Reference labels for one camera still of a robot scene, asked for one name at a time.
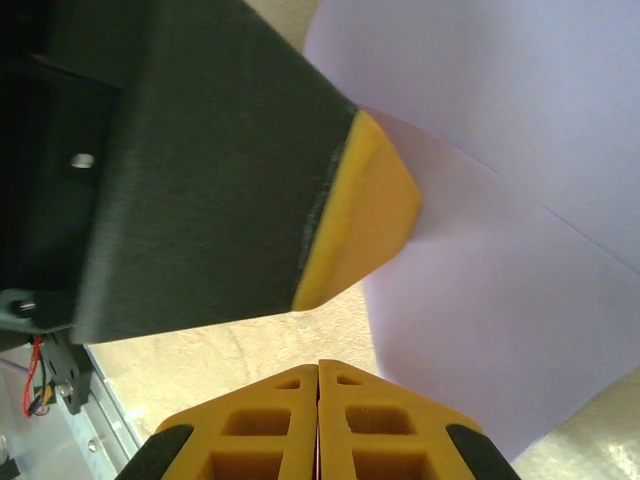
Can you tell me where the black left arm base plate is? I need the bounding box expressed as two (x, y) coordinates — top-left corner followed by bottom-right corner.
(32, 329), (96, 417)

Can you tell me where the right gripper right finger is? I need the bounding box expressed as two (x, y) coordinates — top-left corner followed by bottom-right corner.
(318, 359), (516, 480)

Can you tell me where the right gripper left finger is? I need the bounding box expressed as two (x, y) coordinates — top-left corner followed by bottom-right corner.
(115, 364), (320, 480)

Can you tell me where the thin red wire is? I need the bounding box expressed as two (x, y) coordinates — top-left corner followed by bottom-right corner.
(22, 335), (46, 420)

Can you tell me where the purple cloth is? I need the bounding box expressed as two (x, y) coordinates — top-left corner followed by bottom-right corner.
(303, 0), (640, 464)

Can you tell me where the long aluminium mounting rail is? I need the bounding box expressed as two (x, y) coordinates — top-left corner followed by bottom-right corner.
(74, 344), (149, 480)

